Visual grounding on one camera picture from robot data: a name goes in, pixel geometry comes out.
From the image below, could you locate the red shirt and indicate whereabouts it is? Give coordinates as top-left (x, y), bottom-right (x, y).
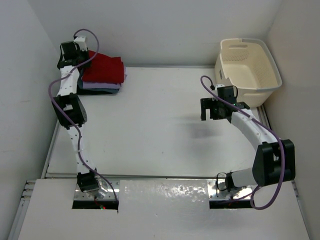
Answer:
top-left (82, 53), bottom-right (125, 84)

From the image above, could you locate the blue shirt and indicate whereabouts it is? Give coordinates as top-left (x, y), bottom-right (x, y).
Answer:
top-left (77, 72), bottom-right (122, 96)

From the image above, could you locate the lilac cloth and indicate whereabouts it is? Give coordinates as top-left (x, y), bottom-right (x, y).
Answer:
top-left (81, 67), bottom-right (127, 89)

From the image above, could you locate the black t shirt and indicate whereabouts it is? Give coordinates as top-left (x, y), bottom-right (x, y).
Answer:
top-left (77, 87), bottom-right (119, 96)

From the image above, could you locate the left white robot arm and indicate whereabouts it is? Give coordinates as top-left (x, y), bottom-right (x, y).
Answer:
top-left (53, 35), bottom-right (99, 193)

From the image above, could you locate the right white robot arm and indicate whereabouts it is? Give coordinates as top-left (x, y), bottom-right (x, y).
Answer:
top-left (200, 85), bottom-right (296, 192)

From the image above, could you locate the cream laundry basket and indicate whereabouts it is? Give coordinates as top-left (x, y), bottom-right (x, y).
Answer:
top-left (214, 38), bottom-right (283, 108)

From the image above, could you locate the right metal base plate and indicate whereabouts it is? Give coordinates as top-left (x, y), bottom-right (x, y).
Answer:
top-left (207, 178), bottom-right (253, 201)

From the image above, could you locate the metal base plate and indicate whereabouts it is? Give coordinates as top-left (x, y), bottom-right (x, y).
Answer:
top-left (207, 178), bottom-right (253, 201)
top-left (73, 184), bottom-right (120, 201)

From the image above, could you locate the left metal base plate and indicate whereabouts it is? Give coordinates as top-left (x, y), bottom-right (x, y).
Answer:
top-left (73, 184), bottom-right (120, 201)

